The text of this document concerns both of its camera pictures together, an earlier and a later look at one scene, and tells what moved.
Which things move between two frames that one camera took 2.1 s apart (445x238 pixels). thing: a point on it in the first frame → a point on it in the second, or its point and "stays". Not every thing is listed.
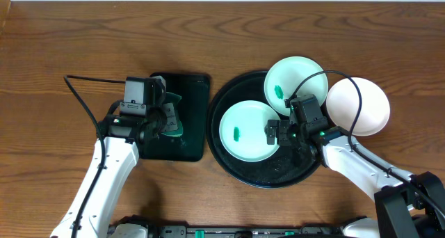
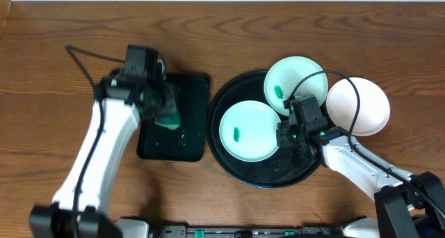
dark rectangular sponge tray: x=193 y=108 stays
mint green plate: x=242 y=131 stays
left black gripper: x=164 y=117 → x=168 y=106
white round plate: x=343 y=105 stays
